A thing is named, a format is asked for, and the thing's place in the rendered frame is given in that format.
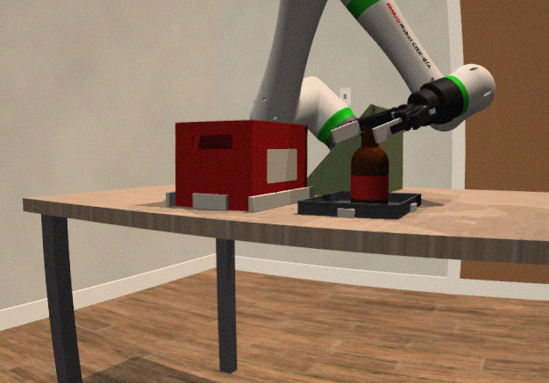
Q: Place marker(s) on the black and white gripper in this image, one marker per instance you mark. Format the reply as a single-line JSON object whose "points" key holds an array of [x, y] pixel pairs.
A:
{"points": [[427, 111]]}

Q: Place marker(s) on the dark red crate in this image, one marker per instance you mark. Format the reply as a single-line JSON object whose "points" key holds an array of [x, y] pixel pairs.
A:
{"points": [[242, 158]]}

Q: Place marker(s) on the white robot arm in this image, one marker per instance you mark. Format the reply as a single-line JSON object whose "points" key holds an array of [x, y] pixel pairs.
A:
{"points": [[470, 89]]}

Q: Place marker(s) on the brown bottle with red label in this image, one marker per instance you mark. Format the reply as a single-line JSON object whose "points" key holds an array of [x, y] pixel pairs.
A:
{"points": [[369, 172]]}

